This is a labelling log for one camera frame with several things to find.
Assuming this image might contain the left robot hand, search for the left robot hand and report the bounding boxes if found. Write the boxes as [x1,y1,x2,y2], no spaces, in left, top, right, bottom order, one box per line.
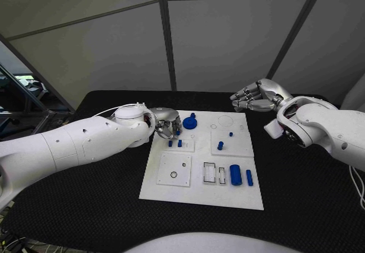
[148,107,183,140]

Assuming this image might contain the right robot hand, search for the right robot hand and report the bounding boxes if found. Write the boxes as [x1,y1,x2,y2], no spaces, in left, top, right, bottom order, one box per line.
[229,78,294,113]

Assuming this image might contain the white task board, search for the white task board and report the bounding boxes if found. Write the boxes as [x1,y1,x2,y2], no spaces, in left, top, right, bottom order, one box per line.
[138,110,264,211]

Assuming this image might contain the blue gear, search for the blue gear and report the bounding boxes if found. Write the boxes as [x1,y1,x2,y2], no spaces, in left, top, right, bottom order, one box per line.
[181,112,199,130]

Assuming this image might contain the large blue cylinder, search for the large blue cylinder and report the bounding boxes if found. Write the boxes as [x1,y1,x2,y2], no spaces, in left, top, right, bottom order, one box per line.
[229,164,244,186]

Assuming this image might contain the cluttered workshop desk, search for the cluttered workshop desk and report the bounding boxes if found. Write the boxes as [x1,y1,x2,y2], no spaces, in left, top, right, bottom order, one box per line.
[0,73,57,139]

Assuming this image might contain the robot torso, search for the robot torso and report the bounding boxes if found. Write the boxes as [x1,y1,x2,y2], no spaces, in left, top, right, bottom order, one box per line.
[122,232,303,253]

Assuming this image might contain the white cable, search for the white cable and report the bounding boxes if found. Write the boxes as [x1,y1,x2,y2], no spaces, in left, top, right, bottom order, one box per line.
[347,165,365,210]
[92,102,147,118]
[352,168,365,204]

